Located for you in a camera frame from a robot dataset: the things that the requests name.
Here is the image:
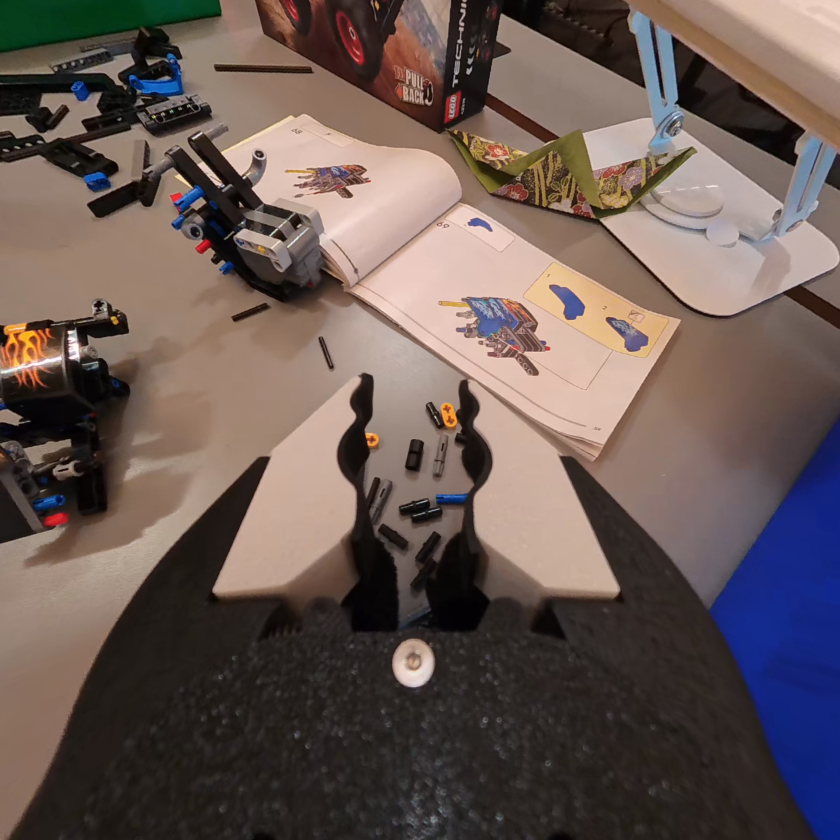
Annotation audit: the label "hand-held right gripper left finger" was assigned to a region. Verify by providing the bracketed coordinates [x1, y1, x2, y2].
[211, 373, 403, 631]

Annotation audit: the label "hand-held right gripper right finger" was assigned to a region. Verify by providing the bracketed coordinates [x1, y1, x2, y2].
[427, 377, 623, 630]

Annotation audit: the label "small lego pins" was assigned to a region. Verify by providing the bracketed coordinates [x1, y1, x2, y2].
[364, 400, 470, 588]

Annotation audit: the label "black blue lego truck model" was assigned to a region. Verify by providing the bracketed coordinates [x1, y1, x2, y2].
[0, 298, 130, 534]

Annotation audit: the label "open lego instruction manual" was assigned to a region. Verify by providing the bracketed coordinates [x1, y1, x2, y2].
[220, 115, 681, 462]

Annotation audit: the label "grey black lego subassembly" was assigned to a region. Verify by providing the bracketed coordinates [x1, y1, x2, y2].
[141, 128, 326, 304]

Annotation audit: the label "pile of loose lego pieces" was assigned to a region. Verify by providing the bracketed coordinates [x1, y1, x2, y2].
[0, 26, 214, 217]

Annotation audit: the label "blue curved lego piece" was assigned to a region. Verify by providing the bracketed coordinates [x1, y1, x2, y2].
[128, 56, 181, 96]

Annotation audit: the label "lego set box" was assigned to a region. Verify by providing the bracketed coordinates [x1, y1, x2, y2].
[255, 0, 505, 132]

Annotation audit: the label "blue plastic bin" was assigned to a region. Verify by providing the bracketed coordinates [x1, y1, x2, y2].
[709, 420, 840, 840]

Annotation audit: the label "white document stand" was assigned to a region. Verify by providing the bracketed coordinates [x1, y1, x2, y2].
[581, 0, 840, 317]

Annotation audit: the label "patterned origami paper boat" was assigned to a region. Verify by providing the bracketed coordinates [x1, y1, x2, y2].
[448, 128, 698, 219]

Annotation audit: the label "green plastic bin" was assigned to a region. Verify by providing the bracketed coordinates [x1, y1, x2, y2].
[0, 0, 221, 53]

